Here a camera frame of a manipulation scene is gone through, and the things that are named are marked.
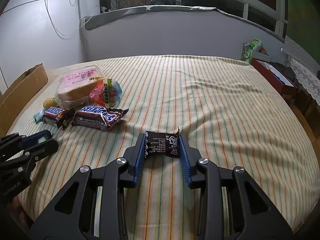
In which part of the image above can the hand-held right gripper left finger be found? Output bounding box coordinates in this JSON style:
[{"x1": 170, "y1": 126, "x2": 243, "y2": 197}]
[{"x1": 29, "y1": 133, "x2": 148, "y2": 240}]

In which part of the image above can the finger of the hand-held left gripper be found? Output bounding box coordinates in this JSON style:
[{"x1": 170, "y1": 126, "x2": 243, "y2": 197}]
[
  {"x1": 5, "y1": 138, "x2": 59, "y2": 170},
  {"x1": 0, "y1": 129, "x2": 52, "y2": 155}
]

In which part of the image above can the green tissue pack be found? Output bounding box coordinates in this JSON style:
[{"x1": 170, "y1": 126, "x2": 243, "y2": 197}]
[{"x1": 240, "y1": 39, "x2": 263, "y2": 64}]

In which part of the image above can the pale green small packet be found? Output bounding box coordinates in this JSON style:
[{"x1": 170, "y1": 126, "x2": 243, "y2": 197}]
[{"x1": 33, "y1": 109, "x2": 47, "y2": 123}]

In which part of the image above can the small black snack packet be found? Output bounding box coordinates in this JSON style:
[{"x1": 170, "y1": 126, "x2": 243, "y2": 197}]
[{"x1": 144, "y1": 127, "x2": 182, "y2": 158}]

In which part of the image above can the white framed window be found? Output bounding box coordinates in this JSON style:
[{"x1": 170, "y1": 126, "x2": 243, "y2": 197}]
[{"x1": 99, "y1": 0, "x2": 288, "y2": 34}]

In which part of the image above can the white wardrobe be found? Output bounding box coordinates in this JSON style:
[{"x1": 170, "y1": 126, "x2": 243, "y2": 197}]
[{"x1": 0, "y1": 0, "x2": 87, "y2": 88}]

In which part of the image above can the red jelly cup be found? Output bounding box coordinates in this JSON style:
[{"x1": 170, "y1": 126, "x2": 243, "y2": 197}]
[{"x1": 89, "y1": 78, "x2": 123, "y2": 108}]

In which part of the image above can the small brown chocolate bar pack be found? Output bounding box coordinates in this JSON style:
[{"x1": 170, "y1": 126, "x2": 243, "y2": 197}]
[{"x1": 41, "y1": 107, "x2": 76, "y2": 130}]

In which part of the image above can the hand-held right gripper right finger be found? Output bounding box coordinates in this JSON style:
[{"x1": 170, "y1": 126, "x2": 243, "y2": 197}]
[{"x1": 179, "y1": 134, "x2": 294, "y2": 240}]

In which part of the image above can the red shoe box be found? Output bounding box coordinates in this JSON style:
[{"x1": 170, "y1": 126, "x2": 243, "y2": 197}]
[{"x1": 251, "y1": 58, "x2": 298, "y2": 94}]

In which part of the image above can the white cable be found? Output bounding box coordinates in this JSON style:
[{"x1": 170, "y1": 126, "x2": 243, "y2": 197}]
[
  {"x1": 44, "y1": 0, "x2": 73, "y2": 39},
  {"x1": 79, "y1": 16, "x2": 92, "y2": 62}
]

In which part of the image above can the white lace cloth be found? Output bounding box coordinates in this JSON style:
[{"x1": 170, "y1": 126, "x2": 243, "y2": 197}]
[{"x1": 285, "y1": 36, "x2": 320, "y2": 105}]

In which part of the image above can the yellow ball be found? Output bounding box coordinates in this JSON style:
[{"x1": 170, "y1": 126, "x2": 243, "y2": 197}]
[{"x1": 43, "y1": 97, "x2": 58, "y2": 110}]

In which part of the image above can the large brown chocolate bar pack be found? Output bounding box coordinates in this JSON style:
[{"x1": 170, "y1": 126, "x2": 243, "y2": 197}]
[{"x1": 71, "y1": 105, "x2": 130, "y2": 131}]

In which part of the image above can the cardboard box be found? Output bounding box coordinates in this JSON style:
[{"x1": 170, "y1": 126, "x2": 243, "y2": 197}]
[{"x1": 0, "y1": 64, "x2": 48, "y2": 137}]

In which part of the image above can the striped bed sheet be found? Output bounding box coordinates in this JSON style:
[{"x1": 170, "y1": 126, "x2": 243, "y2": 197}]
[{"x1": 6, "y1": 55, "x2": 315, "y2": 240}]

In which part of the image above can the bagged sliced bread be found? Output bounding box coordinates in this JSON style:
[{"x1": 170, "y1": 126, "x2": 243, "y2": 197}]
[{"x1": 57, "y1": 65, "x2": 104, "y2": 109}]

